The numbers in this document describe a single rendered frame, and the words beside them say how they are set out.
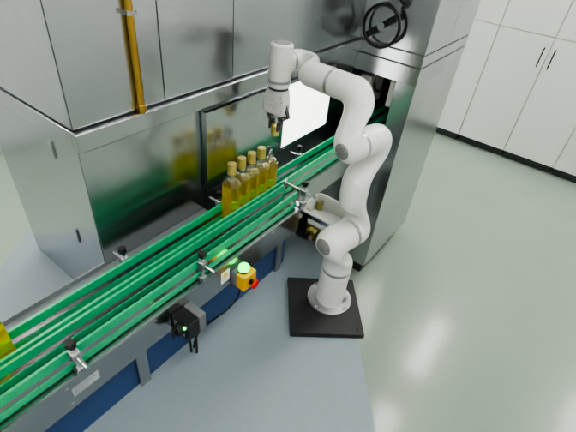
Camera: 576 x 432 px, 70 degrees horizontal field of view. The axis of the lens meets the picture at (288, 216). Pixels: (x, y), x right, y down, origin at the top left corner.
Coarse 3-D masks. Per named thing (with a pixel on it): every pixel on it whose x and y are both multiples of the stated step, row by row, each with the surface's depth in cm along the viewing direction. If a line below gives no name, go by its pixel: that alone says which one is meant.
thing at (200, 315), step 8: (192, 304) 142; (176, 312) 138; (184, 312) 139; (192, 312) 139; (200, 312) 139; (176, 320) 138; (184, 320) 136; (192, 320) 137; (200, 320) 139; (192, 328) 137; (200, 328) 141; (184, 336) 139; (192, 336) 139
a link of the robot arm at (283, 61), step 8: (280, 40) 147; (272, 48) 145; (280, 48) 143; (288, 48) 144; (272, 56) 146; (280, 56) 145; (288, 56) 146; (296, 56) 150; (272, 64) 148; (280, 64) 147; (288, 64) 148; (296, 64) 151; (272, 72) 150; (280, 72) 148; (288, 72) 150; (272, 80) 151; (280, 80) 150; (288, 80) 152
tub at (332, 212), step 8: (312, 200) 197; (328, 200) 199; (304, 208) 190; (312, 208) 200; (328, 208) 201; (336, 208) 198; (320, 216) 198; (328, 216) 199; (336, 216) 199; (328, 224) 184
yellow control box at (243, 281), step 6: (234, 270) 158; (252, 270) 158; (234, 276) 157; (240, 276) 155; (246, 276) 156; (252, 276) 158; (234, 282) 159; (240, 282) 157; (246, 282) 156; (240, 288) 159; (246, 288) 159
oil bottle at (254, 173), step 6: (246, 168) 166; (252, 174) 165; (258, 174) 167; (252, 180) 166; (258, 180) 169; (252, 186) 168; (258, 186) 171; (252, 192) 170; (258, 192) 173; (252, 198) 172
